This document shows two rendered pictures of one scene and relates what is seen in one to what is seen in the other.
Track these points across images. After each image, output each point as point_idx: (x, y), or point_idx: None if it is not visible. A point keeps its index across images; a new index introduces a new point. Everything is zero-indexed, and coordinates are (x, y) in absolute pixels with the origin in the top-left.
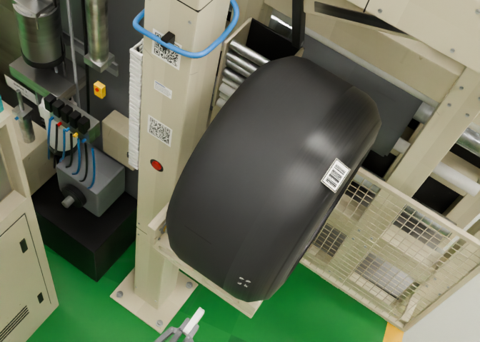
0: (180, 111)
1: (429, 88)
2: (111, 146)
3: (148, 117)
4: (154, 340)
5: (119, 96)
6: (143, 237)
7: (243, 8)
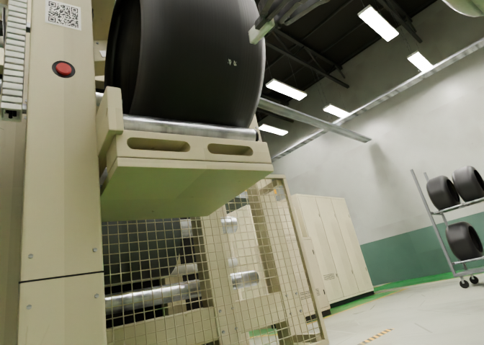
0: None
1: None
2: None
3: (46, 1)
4: None
5: None
6: (42, 305)
7: (11, 135)
